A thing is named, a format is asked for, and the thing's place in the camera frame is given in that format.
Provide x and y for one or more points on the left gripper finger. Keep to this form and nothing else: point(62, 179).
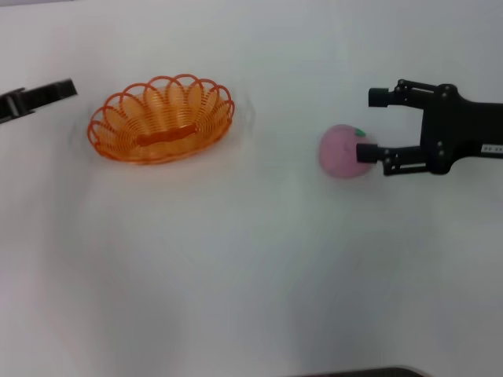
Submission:
point(59, 91)

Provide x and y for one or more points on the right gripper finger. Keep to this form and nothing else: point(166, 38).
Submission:
point(401, 159)
point(412, 94)

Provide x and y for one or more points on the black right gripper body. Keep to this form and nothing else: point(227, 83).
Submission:
point(463, 129)

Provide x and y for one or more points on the pink toy peach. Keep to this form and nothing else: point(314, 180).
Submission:
point(338, 153)

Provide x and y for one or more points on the orange woven plastic basket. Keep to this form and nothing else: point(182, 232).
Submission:
point(165, 137)

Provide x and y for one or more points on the white tablecloth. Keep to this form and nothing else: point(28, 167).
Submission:
point(251, 255)

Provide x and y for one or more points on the dark rounded robot torso edge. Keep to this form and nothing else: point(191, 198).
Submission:
point(361, 372)

